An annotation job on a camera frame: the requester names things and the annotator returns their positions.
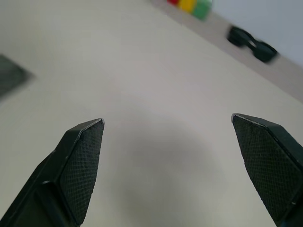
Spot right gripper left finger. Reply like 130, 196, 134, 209
0, 117, 105, 227

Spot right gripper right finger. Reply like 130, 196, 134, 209
231, 113, 303, 227

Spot open grey glasses case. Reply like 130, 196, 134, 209
0, 53, 36, 101

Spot black sunglasses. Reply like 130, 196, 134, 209
226, 25, 279, 63

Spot green cube block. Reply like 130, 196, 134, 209
192, 0, 213, 20

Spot yellow cube block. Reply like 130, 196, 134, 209
178, 0, 197, 13

